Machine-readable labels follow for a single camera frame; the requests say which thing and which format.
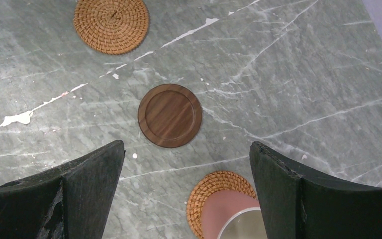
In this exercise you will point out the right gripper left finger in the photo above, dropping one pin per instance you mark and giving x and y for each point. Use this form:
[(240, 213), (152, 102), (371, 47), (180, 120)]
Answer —
[(69, 201)]

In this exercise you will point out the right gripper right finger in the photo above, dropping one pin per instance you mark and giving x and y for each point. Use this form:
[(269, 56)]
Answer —
[(300, 202)]

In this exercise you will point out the pink mug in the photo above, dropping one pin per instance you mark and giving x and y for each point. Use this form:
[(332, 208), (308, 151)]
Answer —
[(232, 215)]

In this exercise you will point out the woven coaster light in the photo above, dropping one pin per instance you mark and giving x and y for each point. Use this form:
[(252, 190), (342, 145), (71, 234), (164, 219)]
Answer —
[(210, 184)]

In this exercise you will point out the woven coaster tan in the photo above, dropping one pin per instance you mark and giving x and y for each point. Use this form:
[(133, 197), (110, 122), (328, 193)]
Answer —
[(111, 26)]

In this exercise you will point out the dark brown wooden coaster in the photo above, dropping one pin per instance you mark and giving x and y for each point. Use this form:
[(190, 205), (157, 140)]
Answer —
[(170, 115)]

